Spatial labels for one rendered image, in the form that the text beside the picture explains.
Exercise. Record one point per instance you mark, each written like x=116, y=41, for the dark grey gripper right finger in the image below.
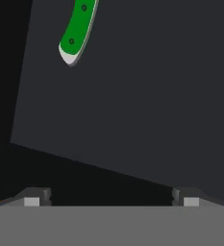
x=188, y=196

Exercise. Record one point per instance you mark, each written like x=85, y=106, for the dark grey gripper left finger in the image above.
x=36, y=196

